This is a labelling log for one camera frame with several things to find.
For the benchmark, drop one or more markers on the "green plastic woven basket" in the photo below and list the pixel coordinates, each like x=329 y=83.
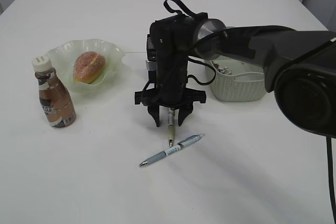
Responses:
x=245 y=84

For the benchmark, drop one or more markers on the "green white pen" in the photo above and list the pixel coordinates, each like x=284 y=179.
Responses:
x=171 y=126

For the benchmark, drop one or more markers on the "wavy green glass plate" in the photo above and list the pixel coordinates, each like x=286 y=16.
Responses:
x=64 y=56

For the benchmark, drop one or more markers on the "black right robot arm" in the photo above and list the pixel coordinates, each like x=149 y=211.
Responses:
x=298 y=66

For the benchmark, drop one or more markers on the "blue grey pen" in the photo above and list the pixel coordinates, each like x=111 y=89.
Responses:
x=176 y=148

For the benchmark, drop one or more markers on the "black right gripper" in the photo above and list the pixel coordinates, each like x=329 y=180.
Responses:
x=180 y=97

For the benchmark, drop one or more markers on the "brown coffee drink bottle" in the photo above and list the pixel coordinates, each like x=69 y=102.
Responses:
x=54 y=97

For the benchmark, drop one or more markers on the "black square pen holder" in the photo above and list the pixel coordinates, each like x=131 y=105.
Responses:
x=151 y=56

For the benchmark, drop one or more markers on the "sugared bread roll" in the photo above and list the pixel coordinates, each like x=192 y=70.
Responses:
x=88 y=66

